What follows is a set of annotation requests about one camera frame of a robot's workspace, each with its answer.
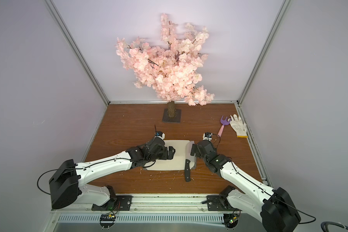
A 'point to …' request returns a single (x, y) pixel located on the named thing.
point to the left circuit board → (107, 220)
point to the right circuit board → (231, 221)
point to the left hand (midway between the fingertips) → (171, 151)
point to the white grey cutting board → (178, 163)
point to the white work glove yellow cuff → (239, 127)
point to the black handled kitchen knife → (190, 161)
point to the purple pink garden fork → (224, 123)
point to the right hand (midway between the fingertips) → (200, 144)
